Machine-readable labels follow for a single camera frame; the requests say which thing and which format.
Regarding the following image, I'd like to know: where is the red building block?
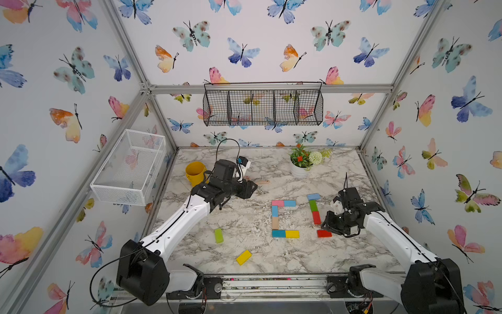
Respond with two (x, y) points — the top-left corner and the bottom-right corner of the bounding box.
(316, 230), (332, 238)
(312, 211), (322, 225)

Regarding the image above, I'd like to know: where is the pale blue building block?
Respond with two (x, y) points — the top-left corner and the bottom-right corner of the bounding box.
(307, 193), (322, 201)

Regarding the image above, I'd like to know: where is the small yellow building block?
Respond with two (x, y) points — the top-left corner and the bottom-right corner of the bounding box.
(285, 230), (300, 239)

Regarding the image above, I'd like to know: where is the pink building block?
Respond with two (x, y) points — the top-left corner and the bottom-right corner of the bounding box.
(271, 200), (284, 208)

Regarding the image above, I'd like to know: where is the sky blue short block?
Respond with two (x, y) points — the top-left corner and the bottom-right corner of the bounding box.
(284, 200), (297, 208)

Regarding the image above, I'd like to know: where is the teal building block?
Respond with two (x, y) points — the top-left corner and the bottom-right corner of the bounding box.
(272, 230), (286, 238)

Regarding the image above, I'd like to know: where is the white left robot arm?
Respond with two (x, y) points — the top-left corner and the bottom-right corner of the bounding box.
(116, 157), (258, 306)

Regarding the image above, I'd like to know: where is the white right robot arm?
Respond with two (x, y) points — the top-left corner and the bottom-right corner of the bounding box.
(321, 187), (465, 313)

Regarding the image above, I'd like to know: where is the light green building block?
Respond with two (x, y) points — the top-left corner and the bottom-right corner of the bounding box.
(214, 228), (224, 243)

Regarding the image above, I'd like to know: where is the yellow long building block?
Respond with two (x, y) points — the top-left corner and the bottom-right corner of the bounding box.
(236, 250), (252, 266)

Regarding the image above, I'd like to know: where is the yellow cup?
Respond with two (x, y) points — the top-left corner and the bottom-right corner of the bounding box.
(185, 162), (207, 187)

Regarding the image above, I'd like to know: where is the white flower pot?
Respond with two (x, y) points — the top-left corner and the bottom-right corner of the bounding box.
(290, 163), (313, 179)

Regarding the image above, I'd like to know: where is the artificial green flower plant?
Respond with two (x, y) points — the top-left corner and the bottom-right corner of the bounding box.
(290, 144), (332, 170)

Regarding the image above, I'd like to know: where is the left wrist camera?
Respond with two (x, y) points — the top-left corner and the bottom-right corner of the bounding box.
(236, 156), (251, 182)

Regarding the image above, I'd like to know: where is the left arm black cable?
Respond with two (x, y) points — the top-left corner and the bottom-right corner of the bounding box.
(89, 138), (242, 309)

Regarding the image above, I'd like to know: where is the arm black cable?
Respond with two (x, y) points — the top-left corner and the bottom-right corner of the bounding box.
(89, 138), (242, 309)
(343, 172), (467, 314)

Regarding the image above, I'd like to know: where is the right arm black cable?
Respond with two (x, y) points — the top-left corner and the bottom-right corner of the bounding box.
(343, 172), (467, 314)

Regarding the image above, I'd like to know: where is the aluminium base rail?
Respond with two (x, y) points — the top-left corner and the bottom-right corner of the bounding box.
(109, 273), (405, 303)

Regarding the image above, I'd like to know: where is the white mesh wall basket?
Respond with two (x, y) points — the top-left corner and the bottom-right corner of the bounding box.
(90, 129), (167, 206)

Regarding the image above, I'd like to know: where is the black wire wall basket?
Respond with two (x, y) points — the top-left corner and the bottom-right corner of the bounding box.
(199, 82), (324, 127)

